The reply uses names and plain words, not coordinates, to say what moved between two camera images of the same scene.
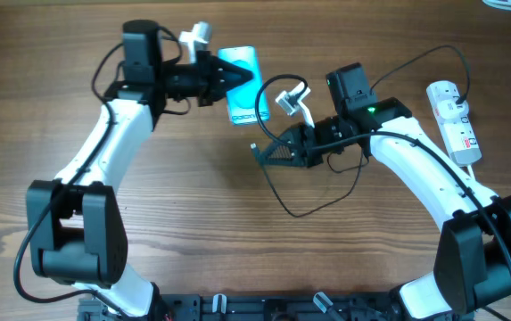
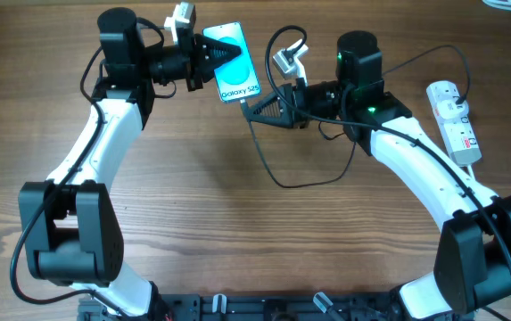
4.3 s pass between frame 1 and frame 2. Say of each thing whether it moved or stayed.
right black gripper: moved
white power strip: stayed
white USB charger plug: stayed
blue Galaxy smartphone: moved
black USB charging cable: moved
